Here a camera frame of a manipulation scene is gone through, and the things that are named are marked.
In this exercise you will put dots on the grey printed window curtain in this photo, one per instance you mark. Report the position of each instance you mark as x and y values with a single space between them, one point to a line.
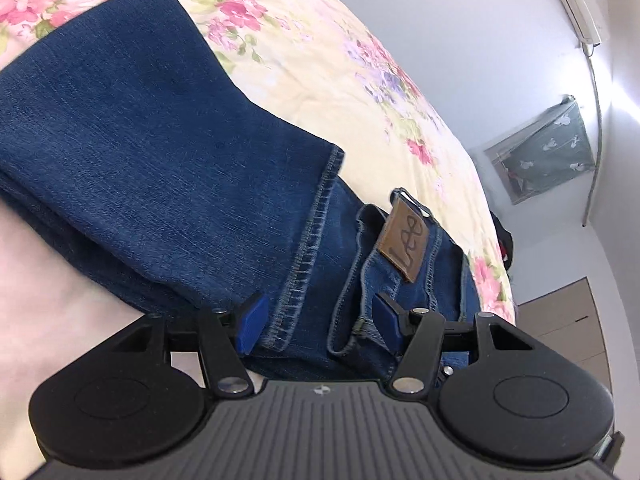
545 160

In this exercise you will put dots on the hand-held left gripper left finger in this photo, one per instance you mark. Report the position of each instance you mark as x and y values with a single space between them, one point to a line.
252 321

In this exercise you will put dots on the white air conditioner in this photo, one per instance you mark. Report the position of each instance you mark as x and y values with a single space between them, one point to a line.
580 0

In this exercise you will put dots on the blue denim pants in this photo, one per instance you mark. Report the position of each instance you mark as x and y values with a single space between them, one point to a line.
125 135

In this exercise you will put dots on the wooden wardrobe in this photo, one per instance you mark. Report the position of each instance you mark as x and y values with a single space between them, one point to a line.
565 320

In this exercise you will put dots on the grey wall pipe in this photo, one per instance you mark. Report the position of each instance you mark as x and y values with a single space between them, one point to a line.
596 135

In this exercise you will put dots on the pile of mixed clothes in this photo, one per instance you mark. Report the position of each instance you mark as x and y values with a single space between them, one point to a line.
504 245

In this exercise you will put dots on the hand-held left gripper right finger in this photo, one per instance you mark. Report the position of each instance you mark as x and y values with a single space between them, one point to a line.
387 318

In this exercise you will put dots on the floral bed blanket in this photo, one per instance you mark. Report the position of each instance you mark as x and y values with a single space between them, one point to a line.
310 60

